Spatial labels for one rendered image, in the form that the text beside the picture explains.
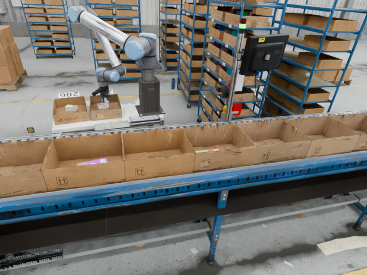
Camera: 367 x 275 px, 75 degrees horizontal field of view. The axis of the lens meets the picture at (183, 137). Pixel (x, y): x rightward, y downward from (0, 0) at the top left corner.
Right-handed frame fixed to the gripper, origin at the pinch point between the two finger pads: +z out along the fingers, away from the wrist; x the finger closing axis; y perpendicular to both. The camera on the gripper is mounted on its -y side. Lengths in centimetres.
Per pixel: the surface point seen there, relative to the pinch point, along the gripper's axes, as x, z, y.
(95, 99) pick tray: 12.6, -1.6, -4.6
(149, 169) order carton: -137, -18, -6
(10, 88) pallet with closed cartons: 307, 74, -107
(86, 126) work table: -31.4, 4.0, -22.6
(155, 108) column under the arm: -31, -1, 45
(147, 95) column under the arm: -30.1, -15.4, 36.2
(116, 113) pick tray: -27.8, -1.3, 5.4
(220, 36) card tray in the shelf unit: 9, -59, 147
